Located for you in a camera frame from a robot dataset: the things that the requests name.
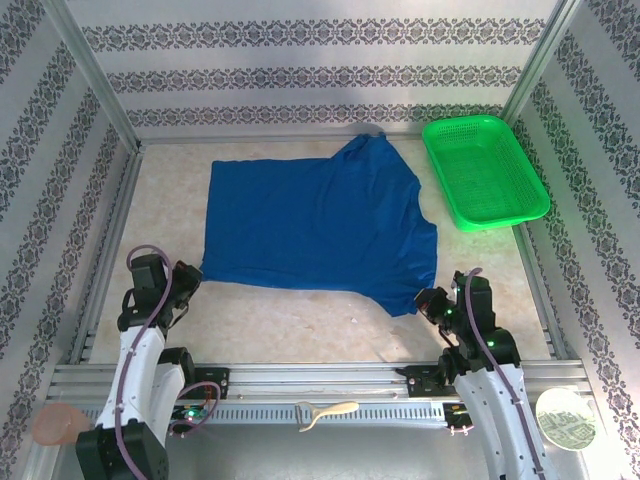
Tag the blue printed t-shirt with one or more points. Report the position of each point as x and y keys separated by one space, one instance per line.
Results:
x=320 y=225

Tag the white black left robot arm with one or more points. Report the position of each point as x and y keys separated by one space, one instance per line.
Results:
x=135 y=370

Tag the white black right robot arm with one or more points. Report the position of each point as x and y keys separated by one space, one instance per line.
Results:
x=500 y=425

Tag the small controller board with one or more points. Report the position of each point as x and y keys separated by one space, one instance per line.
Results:
x=190 y=413
x=462 y=411

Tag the green perforated plastic basket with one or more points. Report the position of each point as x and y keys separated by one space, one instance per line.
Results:
x=485 y=175

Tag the round QR code disc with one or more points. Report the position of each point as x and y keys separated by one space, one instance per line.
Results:
x=565 y=425

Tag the cream plastic peeler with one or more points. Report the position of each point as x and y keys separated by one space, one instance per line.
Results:
x=335 y=409

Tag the pink translucent disc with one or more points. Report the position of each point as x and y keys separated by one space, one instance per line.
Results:
x=57 y=425

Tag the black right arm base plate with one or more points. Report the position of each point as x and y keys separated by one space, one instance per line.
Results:
x=420 y=382

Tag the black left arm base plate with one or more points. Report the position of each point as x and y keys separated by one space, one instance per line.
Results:
x=215 y=382

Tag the aluminium frame post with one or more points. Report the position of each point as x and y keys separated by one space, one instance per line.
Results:
x=95 y=75
x=542 y=52

